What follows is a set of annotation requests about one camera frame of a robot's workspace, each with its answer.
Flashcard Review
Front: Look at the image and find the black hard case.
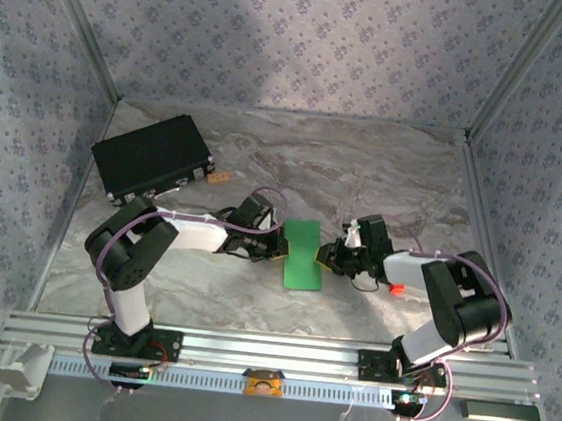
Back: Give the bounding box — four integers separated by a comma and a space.
85, 104, 220, 218

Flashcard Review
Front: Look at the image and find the green paper sheet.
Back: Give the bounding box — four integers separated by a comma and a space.
276, 216, 330, 294

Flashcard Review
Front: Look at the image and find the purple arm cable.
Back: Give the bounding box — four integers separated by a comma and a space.
364, 214, 522, 421
79, 170, 293, 411

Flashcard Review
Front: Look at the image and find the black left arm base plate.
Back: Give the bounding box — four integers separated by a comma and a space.
89, 320, 185, 365

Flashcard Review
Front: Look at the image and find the small circuit board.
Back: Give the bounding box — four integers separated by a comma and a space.
388, 388, 429, 418
107, 360, 153, 384

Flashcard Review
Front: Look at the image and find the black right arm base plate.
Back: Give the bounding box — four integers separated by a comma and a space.
356, 348, 451, 390

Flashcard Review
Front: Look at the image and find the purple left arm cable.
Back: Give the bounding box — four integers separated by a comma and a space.
79, 170, 293, 411

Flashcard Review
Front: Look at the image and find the white slotted cable duct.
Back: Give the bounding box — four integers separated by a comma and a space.
47, 352, 397, 412

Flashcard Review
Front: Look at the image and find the aluminium corner post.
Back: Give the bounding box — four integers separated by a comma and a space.
463, 0, 562, 151

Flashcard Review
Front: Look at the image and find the white plastic bracket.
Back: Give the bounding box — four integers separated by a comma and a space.
0, 339, 56, 403

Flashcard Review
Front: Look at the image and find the orange clip on rail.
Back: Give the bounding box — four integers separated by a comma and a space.
240, 366, 286, 401

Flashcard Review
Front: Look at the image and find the aluminium side rail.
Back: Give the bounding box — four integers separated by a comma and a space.
26, 90, 123, 321
439, 136, 540, 360

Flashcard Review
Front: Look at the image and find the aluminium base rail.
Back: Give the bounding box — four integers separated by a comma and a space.
0, 305, 546, 406

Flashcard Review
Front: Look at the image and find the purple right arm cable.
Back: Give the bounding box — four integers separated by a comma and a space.
364, 214, 522, 421

